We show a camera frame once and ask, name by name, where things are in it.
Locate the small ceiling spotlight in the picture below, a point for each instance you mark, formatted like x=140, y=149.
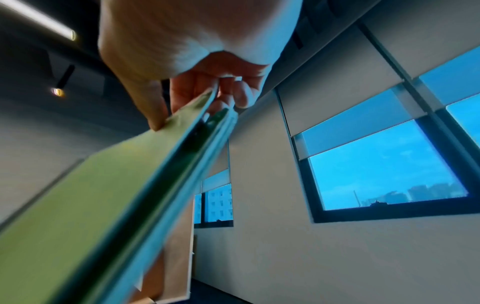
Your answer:
x=58, y=91

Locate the brown metal-framed board panel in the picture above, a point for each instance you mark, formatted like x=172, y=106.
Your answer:
x=176, y=252

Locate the person's right hand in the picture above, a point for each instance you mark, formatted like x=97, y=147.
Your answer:
x=187, y=35

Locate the linear ceiling light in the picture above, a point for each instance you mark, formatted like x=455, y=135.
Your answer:
x=41, y=20

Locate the green folder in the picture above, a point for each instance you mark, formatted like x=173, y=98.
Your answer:
x=93, y=207

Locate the blue-framed window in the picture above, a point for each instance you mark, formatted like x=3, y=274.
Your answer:
x=467, y=115
x=382, y=172

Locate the grey roller blind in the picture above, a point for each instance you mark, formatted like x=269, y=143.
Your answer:
x=431, y=35
x=337, y=89
x=217, y=161

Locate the window with building view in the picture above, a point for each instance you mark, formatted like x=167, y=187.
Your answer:
x=219, y=204

